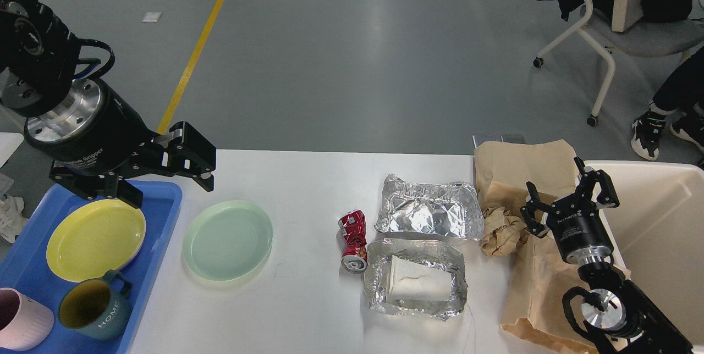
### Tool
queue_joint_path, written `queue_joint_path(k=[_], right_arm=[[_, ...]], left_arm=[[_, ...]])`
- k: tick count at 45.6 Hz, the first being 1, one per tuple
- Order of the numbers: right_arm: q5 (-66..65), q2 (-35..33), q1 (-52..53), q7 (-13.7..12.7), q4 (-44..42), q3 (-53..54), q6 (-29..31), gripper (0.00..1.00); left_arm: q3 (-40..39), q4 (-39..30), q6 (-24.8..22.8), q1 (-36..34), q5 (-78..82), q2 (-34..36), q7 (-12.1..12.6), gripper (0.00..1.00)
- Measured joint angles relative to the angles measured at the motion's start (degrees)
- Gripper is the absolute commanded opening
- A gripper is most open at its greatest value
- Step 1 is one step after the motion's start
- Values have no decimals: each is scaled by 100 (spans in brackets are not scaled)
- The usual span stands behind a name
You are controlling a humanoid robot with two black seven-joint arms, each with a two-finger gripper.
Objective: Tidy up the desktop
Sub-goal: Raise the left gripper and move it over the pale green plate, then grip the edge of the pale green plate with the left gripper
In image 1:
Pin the upper brown paper bag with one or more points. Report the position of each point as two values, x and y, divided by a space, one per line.
502 170

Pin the crumpled aluminium foil sheet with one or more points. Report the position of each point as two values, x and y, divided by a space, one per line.
443 210

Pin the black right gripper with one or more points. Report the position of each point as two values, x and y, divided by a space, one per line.
577 228

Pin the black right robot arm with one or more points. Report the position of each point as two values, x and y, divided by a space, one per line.
613 313

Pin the blue plastic tray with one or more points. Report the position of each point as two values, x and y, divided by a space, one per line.
25 268

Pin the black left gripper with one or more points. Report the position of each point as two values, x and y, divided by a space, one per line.
93 131

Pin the beige plastic bin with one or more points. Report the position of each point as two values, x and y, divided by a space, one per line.
658 229

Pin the person legs black sneakers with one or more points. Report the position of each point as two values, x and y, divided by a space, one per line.
682 91

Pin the aluminium foil tray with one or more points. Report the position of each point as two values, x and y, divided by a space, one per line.
432 253

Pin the light green plate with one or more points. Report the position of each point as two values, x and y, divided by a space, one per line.
227 241

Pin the crumpled brown paper ball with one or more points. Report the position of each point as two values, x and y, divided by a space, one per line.
503 233

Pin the grey floor plate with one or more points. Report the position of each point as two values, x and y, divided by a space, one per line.
478 140

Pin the white chair at left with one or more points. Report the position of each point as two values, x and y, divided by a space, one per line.
9 142

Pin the white paper scrap on floor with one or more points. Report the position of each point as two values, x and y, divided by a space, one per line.
151 17

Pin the grey white office chair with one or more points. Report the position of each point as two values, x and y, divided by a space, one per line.
608 25

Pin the white paper cup lying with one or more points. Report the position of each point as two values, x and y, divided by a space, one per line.
410 281

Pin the yellow plate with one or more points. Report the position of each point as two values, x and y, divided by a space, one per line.
100 236

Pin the teal mug yellow inside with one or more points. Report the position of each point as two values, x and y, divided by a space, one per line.
98 308

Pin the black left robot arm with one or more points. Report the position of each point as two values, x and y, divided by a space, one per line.
44 57

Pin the lower brown paper bag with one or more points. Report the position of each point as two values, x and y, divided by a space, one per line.
533 309

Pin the brown paper bag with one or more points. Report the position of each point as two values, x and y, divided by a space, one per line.
533 309
502 170

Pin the pink ribbed cup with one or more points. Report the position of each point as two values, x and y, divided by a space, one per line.
25 323

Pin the crushed red soda can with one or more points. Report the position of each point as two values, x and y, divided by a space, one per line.
353 230

